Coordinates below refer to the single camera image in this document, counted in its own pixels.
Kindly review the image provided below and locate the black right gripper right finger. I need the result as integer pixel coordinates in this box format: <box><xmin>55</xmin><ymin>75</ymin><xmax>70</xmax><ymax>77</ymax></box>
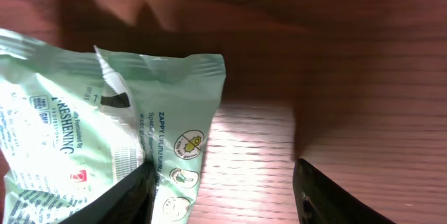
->
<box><xmin>293</xmin><ymin>158</ymin><xmax>394</xmax><ymax>224</ymax></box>

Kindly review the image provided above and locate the mint green wipes pack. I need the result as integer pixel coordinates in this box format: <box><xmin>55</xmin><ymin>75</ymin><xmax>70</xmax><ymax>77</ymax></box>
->
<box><xmin>1</xmin><ymin>30</ymin><xmax>226</xmax><ymax>223</ymax></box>

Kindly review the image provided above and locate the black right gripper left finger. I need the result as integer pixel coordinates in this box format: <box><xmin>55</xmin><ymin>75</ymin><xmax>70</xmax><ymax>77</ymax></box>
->
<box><xmin>60</xmin><ymin>161</ymin><xmax>156</xmax><ymax>224</ymax></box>

